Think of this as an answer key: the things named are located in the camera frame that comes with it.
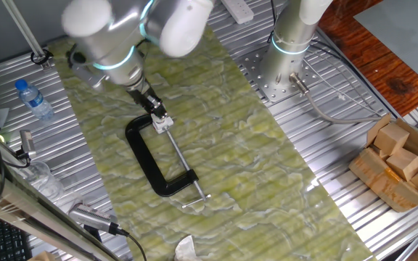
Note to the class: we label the white lamp socket adapter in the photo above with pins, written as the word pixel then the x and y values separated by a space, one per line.
pixel 163 127

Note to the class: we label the white power strip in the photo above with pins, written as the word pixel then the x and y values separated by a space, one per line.
pixel 238 11

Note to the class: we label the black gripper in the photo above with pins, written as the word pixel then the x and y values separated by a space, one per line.
pixel 143 98

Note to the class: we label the empty clear plastic cup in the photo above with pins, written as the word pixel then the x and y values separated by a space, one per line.
pixel 44 181

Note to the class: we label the small silver camera on mount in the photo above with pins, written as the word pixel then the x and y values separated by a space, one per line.
pixel 27 143

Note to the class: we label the large brown cardboard box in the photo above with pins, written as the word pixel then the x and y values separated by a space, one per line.
pixel 383 185

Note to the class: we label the black C-clamp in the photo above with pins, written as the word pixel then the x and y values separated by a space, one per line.
pixel 147 163

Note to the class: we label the thin metal pole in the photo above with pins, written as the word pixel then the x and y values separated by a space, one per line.
pixel 26 32

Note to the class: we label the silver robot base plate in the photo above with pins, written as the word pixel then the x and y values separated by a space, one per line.
pixel 267 92

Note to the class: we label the crumpled white tissue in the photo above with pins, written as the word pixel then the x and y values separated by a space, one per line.
pixel 187 250

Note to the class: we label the aluminium frame beam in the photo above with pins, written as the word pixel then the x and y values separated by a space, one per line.
pixel 31 214

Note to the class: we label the clear water bottle blue label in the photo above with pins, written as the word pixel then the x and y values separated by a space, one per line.
pixel 35 99

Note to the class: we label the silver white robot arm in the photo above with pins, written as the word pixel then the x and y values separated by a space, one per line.
pixel 96 36

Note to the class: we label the green marble pattern mat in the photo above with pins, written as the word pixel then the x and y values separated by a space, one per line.
pixel 249 163

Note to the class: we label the grey building baseplate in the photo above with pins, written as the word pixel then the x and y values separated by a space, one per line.
pixel 401 32

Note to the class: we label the ribbed silver camera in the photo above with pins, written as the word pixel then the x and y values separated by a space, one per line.
pixel 93 217

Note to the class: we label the brown wooden desk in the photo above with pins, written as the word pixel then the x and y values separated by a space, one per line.
pixel 376 72

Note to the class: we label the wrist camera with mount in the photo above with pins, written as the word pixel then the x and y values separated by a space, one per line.
pixel 85 78

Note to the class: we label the small tan cardboard box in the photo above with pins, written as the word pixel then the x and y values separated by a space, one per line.
pixel 42 257

